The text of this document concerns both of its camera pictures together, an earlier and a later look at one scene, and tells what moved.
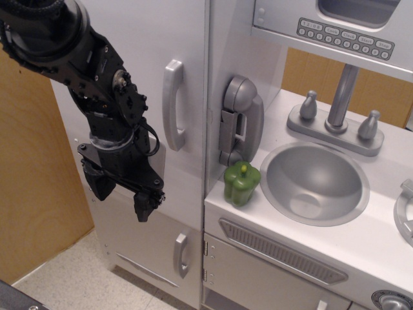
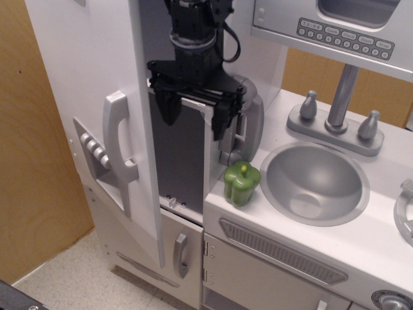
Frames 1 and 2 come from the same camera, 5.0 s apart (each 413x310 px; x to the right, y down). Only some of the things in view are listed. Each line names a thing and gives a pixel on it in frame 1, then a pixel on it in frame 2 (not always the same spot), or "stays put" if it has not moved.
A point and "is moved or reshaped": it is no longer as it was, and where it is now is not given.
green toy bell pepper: [240, 181] stays put
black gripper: [130, 164] → [199, 70]
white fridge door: [162, 46] is moved or reshaped
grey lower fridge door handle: [179, 247] stays put
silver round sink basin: [314, 183] stays put
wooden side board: [43, 206] stays put
